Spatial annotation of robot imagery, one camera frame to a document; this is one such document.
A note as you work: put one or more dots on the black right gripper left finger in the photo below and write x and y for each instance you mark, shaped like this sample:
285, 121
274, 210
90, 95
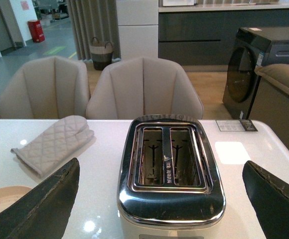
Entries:
43, 212

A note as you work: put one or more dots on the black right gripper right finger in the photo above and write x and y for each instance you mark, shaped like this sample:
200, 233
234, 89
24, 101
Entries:
269, 196

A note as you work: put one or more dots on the chrome white toaster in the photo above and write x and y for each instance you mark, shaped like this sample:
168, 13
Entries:
169, 183

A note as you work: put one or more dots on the beige round plate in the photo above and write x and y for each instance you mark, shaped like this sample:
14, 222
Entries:
9, 195

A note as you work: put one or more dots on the grey quilted oven mitt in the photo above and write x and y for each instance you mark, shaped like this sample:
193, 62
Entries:
47, 151

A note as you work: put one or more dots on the printed label card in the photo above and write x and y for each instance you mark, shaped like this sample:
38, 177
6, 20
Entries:
236, 125

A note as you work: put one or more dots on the beige cushioned seat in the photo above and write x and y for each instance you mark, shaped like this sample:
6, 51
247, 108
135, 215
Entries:
271, 103

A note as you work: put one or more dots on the beige chair left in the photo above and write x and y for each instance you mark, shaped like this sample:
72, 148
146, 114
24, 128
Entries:
47, 88

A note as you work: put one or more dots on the beige chair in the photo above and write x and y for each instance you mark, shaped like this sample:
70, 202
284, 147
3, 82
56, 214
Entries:
47, 88
143, 86

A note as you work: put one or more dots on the beige chair right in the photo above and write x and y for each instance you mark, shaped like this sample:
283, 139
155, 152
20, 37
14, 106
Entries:
143, 86

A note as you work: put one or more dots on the woven laundry basket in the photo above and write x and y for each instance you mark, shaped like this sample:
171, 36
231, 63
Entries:
101, 52

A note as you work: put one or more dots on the dark grey kitchen counter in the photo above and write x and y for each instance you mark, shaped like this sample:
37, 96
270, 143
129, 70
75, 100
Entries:
203, 36

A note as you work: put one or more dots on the red cabinet box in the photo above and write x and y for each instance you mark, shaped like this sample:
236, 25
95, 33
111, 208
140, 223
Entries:
36, 31

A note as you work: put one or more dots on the beige grey curtain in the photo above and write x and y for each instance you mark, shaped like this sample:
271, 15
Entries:
93, 18

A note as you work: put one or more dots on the white tall cabinet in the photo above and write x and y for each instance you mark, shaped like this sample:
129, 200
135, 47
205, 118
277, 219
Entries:
138, 28

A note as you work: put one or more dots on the white microwave oven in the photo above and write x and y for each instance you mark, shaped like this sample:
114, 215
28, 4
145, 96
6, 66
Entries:
166, 3

